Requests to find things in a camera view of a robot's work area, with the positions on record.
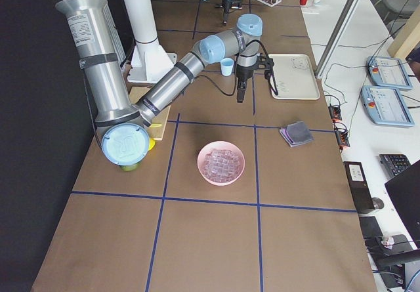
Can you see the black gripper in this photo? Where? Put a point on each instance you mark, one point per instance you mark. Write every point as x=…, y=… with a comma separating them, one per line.
x=226, y=3
x=243, y=73

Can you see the light blue plastic cup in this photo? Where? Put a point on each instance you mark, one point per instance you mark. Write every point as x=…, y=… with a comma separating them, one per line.
x=226, y=66

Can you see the pile of clear ice cubes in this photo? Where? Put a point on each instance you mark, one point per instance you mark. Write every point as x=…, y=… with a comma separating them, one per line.
x=221, y=165

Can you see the cream bear serving tray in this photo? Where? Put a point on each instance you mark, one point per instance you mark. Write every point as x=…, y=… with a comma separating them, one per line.
x=294, y=77

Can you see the pink bowl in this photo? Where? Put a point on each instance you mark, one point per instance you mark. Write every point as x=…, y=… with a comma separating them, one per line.
x=220, y=145

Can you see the folded grey purple cloth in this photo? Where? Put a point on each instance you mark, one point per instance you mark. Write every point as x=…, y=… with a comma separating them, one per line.
x=296, y=134

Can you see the wooden cutting board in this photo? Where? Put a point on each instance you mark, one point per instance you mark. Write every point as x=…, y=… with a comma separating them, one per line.
x=157, y=128

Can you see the whole yellow lemon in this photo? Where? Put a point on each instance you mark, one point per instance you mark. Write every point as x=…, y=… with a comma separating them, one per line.
x=152, y=143

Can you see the orange electronics board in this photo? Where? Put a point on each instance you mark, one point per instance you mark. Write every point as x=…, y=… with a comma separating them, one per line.
x=340, y=129

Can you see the green lime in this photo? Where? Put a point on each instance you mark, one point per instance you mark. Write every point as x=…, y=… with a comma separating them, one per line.
x=129, y=168

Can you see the near blue teach pendant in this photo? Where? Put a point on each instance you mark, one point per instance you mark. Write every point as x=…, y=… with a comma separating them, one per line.
x=385, y=106

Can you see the blue teach pendant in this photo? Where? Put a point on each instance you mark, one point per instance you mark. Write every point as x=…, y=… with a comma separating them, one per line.
x=385, y=106
x=389, y=72

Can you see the far blue teach pendant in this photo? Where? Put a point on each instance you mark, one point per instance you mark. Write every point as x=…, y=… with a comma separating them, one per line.
x=389, y=72

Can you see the black power box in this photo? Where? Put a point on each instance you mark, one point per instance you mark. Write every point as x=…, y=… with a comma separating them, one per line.
x=358, y=187

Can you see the black keyboard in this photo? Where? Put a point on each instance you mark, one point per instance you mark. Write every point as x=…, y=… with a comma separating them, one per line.
x=394, y=164

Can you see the black computer mouse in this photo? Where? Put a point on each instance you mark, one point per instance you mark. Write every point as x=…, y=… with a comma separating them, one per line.
x=378, y=203

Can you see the black laptop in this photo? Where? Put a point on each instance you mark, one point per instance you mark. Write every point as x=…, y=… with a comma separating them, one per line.
x=404, y=193

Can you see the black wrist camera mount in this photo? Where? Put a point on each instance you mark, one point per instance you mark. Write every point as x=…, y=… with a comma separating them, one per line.
x=236, y=4
x=266, y=64

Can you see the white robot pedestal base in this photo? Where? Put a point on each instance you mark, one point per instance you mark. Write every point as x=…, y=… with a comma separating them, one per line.
x=150, y=62

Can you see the aluminium frame post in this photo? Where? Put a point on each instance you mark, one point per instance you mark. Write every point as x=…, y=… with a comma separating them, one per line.
x=337, y=33

